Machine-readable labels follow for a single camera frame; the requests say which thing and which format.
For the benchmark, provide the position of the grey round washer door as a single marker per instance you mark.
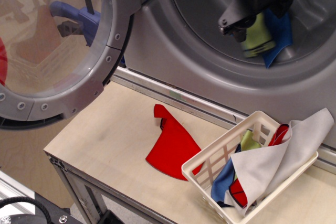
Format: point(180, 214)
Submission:
point(48, 73)

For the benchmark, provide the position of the red cloth in basket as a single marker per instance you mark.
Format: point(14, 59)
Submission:
point(235, 188)

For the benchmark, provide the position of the blue clamp handle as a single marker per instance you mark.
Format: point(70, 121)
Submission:
point(88, 22)

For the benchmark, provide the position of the light green cloth garment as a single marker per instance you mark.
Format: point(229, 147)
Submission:
point(258, 38)

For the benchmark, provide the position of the aluminium table frame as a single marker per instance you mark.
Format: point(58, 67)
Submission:
point(101, 152)

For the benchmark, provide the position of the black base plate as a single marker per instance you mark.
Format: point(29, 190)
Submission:
point(58, 215)

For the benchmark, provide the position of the red cloth on table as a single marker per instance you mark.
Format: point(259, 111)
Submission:
point(174, 147)

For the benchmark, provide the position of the cream plastic laundry basket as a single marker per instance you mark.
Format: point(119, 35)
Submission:
point(202, 169)

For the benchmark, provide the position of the light grey cloth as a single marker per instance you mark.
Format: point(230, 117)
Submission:
point(260, 171)

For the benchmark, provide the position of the blue cloth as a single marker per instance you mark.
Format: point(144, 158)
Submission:
point(280, 29)
point(221, 184)

